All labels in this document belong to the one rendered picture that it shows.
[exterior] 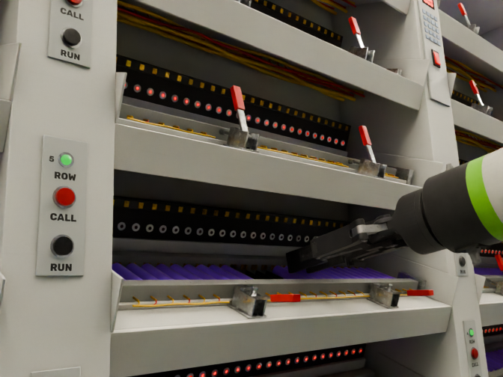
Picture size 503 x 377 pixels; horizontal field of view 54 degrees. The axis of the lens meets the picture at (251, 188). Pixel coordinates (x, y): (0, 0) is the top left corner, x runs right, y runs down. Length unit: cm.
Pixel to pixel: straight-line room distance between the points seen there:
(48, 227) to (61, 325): 8
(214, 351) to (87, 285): 16
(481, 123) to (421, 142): 25
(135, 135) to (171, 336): 20
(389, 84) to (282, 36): 26
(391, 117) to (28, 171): 72
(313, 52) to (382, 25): 35
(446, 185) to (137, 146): 33
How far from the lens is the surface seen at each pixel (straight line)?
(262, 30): 70
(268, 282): 65
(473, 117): 115
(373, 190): 78
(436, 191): 57
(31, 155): 47
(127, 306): 53
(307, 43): 75
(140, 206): 67
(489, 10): 168
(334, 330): 68
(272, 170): 63
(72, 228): 46
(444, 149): 99
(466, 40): 125
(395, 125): 100
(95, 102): 51
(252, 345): 58
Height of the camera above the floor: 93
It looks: 13 degrees up
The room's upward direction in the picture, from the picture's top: 2 degrees counter-clockwise
